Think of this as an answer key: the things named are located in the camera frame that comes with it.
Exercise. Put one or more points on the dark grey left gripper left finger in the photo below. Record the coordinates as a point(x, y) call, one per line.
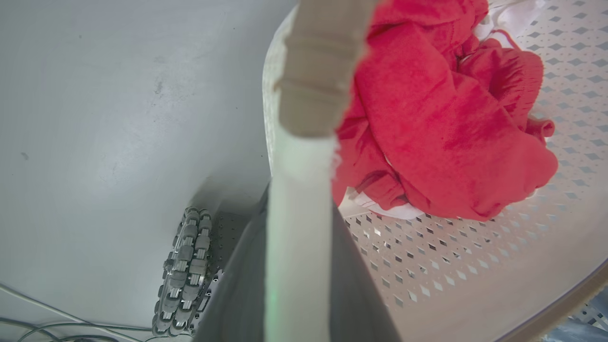
point(242, 294)

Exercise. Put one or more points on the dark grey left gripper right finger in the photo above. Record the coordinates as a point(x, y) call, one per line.
point(356, 294)

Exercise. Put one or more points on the white perforated laundry basket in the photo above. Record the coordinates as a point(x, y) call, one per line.
point(475, 266)

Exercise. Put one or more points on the grey perforated robot base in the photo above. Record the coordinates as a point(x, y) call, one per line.
point(227, 242)

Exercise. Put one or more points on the grey omni wheel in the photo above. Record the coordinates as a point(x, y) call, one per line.
point(184, 275)

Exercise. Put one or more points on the white garment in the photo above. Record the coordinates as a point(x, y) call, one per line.
point(396, 211)

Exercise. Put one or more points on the red fleece garment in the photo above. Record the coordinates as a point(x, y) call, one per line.
point(441, 128)

